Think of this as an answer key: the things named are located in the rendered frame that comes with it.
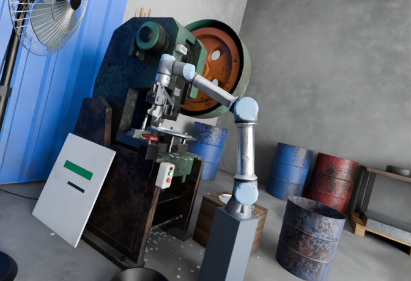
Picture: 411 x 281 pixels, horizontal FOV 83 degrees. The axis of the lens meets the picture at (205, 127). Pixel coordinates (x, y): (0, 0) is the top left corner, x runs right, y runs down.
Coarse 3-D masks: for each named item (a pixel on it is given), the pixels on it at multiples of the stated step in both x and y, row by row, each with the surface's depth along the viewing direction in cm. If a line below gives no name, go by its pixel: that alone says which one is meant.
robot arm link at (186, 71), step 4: (172, 64) 122; (176, 64) 121; (180, 64) 121; (184, 64) 121; (188, 64) 122; (172, 68) 122; (176, 68) 121; (180, 68) 121; (184, 68) 121; (188, 68) 120; (192, 68) 121; (172, 72) 123; (176, 72) 122; (180, 72) 122; (184, 72) 121; (188, 72) 121; (192, 72) 121; (180, 76) 125; (184, 76) 123; (188, 76) 122; (192, 76) 124
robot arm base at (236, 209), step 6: (234, 198) 129; (228, 204) 131; (234, 204) 128; (240, 204) 127; (228, 210) 129; (234, 210) 127; (240, 210) 127; (246, 210) 127; (240, 216) 126; (246, 216) 127
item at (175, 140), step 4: (164, 136) 158; (168, 136) 157; (172, 136) 155; (176, 136) 151; (180, 136) 150; (164, 140) 158; (168, 140) 156; (172, 140) 156; (176, 140) 159; (168, 144) 156; (172, 144) 157; (176, 144) 160; (168, 148) 156; (172, 148) 156; (176, 148) 161; (168, 152) 156; (172, 152) 159; (176, 152) 163
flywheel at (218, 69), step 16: (192, 32) 202; (208, 32) 195; (224, 32) 188; (208, 48) 197; (224, 48) 190; (208, 64) 195; (224, 64) 189; (240, 64) 181; (208, 80) 194; (224, 80) 187; (208, 96) 193
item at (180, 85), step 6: (180, 78) 163; (180, 84) 165; (174, 90) 160; (180, 90) 166; (174, 96) 162; (180, 96) 168; (174, 102) 163; (168, 108) 159; (174, 108) 160; (168, 114) 158; (174, 114) 162
